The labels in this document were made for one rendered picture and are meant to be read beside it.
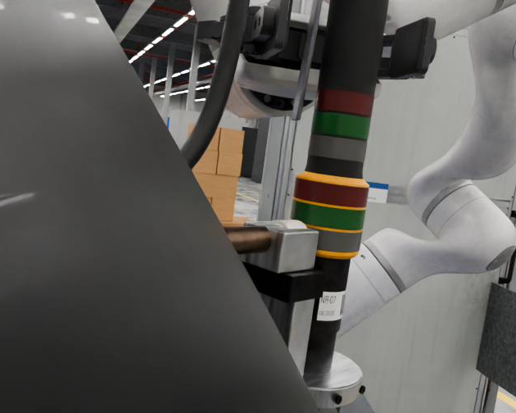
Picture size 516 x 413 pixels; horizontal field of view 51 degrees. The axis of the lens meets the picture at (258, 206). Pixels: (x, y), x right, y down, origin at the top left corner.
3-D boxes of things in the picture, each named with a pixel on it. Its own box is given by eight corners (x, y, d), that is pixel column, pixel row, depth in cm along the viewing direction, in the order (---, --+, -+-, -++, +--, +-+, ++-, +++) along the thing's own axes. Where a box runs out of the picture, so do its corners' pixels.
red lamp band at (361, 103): (350, 112, 29) (353, 89, 29) (301, 109, 32) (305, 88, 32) (382, 120, 32) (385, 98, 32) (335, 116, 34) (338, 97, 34)
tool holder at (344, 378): (287, 433, 27) (316, 241, 26) (197, 378, 32) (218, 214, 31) (382, 391, 34) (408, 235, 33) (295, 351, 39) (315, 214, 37)
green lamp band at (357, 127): (346, 136, 30) (349, 113, 30) (298, 131, 32) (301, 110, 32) (378, 142, 32) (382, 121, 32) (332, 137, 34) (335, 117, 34)
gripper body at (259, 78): (332, 119, 49) (384, 115, 38) (219, 102, 47) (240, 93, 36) (345, 33, 48) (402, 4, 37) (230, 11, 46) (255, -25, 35)
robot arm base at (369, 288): (269, 270, 113) (341, 217, 112) (319, 333, 119) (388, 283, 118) (285, 310, 95) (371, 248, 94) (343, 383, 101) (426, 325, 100)
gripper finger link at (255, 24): (262, 64, 36) (287, 49, 30) (215, 56, 35) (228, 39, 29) (269, 14, 36) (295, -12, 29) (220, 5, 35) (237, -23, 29)
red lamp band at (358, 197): (337, 207, 29) (341, 185, 29) (278, 195, 32) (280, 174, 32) (380, 208, 33) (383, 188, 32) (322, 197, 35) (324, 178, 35)
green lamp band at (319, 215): (334, 231, 30) (337, 209, 29) (274, 216, 32) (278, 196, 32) (377, 229, 33) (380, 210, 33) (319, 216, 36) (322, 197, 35)
